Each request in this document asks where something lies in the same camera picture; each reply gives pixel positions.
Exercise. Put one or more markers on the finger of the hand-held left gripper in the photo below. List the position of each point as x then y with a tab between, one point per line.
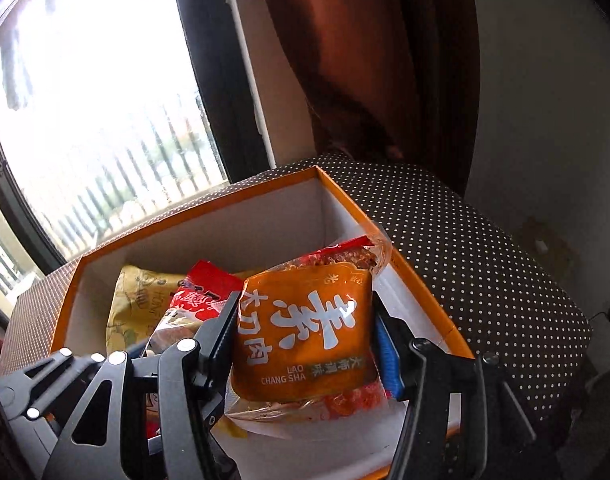
80	362

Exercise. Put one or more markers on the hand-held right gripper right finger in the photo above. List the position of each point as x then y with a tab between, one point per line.
387	360

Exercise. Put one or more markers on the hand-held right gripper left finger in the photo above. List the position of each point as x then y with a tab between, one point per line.
224	335

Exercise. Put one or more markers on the red snack packet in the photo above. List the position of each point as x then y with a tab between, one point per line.
200	295

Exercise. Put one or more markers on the orange label snack packet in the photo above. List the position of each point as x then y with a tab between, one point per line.
305	330

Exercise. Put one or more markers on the yellow illustrated snack packet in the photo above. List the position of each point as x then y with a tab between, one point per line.
135	300

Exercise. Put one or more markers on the pale yellow crimped snack packet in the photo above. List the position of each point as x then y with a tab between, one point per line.
232	427

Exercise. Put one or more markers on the orange cardboard box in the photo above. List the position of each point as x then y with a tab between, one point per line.
225	240

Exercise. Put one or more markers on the balcony railing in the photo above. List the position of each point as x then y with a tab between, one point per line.
150	160

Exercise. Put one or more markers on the dark brown curtain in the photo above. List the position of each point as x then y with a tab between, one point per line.
360	60

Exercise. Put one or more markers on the black wall plug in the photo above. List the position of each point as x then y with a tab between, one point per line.
609	311

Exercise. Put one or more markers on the black window frame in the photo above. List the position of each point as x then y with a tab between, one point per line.
205	60

